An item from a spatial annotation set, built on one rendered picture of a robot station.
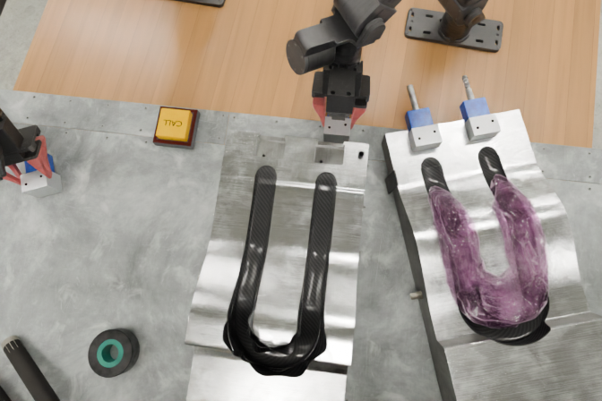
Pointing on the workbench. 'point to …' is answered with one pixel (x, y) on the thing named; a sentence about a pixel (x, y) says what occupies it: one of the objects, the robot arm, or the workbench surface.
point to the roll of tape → (101, 350)
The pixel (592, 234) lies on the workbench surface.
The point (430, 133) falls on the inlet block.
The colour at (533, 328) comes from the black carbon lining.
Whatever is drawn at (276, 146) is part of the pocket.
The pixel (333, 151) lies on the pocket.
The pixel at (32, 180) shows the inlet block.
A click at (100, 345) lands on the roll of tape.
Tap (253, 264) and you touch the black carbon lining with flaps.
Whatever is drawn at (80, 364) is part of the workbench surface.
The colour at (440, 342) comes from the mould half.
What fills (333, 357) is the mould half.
